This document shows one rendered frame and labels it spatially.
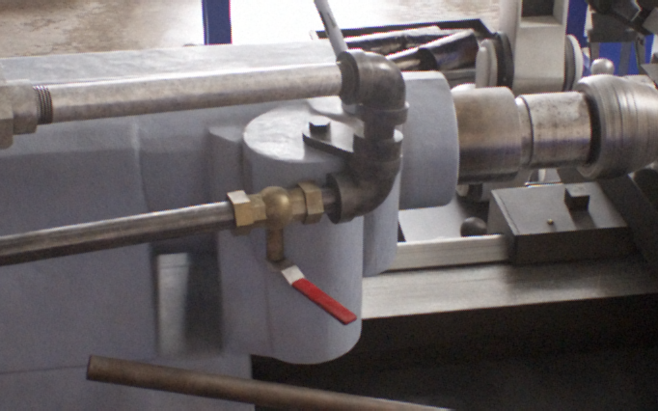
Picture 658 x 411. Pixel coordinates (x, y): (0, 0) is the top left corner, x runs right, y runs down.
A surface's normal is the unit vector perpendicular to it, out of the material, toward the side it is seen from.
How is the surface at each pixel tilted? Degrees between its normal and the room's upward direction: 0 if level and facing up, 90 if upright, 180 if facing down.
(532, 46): 74
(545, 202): 0
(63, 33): 0
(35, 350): 66
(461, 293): 0
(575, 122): 48
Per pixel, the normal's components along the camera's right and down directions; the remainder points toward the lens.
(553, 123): 0.11, -0.18
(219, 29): 0.14, 0.52
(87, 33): 0.00, -0.85
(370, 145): -0.32, 0.36
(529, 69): 0.12, 0.26
